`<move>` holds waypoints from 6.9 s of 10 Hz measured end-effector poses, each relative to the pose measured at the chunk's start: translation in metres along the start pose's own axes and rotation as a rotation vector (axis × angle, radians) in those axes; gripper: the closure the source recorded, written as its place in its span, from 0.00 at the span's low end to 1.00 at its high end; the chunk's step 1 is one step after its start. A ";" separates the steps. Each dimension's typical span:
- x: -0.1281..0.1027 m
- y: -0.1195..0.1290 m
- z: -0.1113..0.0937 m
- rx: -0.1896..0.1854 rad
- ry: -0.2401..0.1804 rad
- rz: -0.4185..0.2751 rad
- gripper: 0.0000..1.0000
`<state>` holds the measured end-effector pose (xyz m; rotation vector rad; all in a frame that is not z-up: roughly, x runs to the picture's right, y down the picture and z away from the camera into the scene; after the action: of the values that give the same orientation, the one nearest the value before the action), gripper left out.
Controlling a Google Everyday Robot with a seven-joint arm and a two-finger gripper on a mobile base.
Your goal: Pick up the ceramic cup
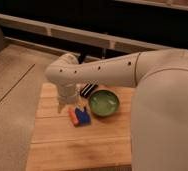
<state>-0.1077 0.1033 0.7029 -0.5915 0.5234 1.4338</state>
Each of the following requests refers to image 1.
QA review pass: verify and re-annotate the wooden table board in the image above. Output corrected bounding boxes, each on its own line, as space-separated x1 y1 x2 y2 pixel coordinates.
26 83 134 171

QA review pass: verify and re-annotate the black striped box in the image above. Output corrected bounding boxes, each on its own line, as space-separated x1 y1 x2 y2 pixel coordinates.
80 84 97 98

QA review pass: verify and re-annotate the green ceramic bowl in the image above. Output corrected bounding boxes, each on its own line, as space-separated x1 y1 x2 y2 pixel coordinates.
88 90 120 117

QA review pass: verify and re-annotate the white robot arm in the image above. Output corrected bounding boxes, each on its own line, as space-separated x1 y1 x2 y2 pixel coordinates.
46 48 188 171

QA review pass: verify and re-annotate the blue and orange sponge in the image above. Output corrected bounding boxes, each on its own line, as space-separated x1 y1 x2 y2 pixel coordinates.
68 107 91 126

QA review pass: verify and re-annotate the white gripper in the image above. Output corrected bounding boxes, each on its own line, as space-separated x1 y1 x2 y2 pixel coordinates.
56 84 79 114

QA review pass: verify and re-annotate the white horizontal rail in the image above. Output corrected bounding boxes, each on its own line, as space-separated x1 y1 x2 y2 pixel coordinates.
0 14 164 53

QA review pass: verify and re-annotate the black table leg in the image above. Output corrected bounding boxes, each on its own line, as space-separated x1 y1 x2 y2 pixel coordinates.
78 52 87 64

